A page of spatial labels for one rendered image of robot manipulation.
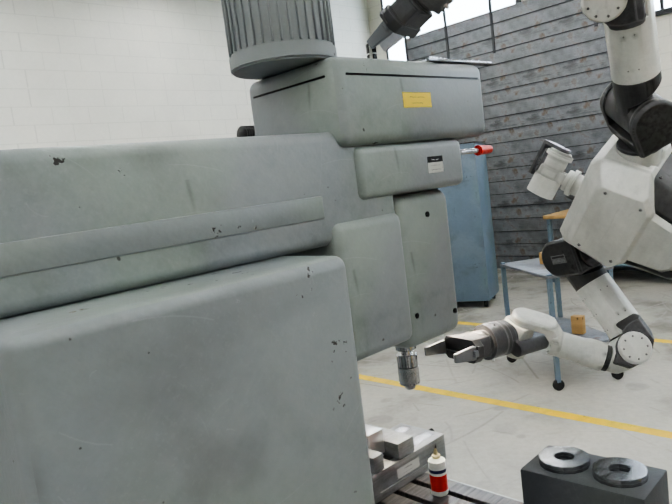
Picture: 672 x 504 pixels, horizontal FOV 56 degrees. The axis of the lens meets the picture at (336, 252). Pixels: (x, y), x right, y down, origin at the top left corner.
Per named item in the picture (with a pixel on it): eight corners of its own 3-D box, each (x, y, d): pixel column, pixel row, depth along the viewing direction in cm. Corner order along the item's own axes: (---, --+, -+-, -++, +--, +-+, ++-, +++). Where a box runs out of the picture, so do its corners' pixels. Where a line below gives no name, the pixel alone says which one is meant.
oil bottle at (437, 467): (438, 486, 152) (433, 443, 151) (452, 491, 149) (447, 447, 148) (428, 494, 149) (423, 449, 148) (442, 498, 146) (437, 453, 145)
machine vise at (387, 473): (403, 446, 177) (399, 408, 176) (447, 458, 166) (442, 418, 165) (310, 500, 153) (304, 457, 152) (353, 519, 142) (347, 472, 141)
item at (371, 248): (332, 329, 144) (318, 215, 141) (417, 339, 126) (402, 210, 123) (267, 352, 131) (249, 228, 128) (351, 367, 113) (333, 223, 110)
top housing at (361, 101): (401, 149, 162) (393, 84, 160) (490, 135, 143) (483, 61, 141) (253, 162, 129) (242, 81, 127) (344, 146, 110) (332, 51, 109)
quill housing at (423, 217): (395, 322, 156) (379, 192, 152) (465, 329, 141) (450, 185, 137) (340, 343, 142) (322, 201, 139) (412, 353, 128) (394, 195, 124)
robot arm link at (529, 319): (514, 303, 160) (567, 319, 158) (504, 331, 165) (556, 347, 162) (512, 316, 155) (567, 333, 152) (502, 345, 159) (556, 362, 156)
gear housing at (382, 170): (383, 192, 156) (378, 151, 155) (466, 183, 138) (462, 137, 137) (278, 208, 133) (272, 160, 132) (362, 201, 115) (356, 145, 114)
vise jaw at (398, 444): (371, 437, 168) (370, 423, 168) (415, 450, 157) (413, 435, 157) (355, 446, 164) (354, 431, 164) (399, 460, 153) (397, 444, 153)
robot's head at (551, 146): (563, 187, 152) (538, 174, 157) (581, 155, 148) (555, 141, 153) (550, 185, 147) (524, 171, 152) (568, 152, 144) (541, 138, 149)
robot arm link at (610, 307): (654, 353, 160) (600, 279, 167) (674, 345, 148) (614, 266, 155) (615, 375, 160) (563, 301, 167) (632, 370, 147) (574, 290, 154)
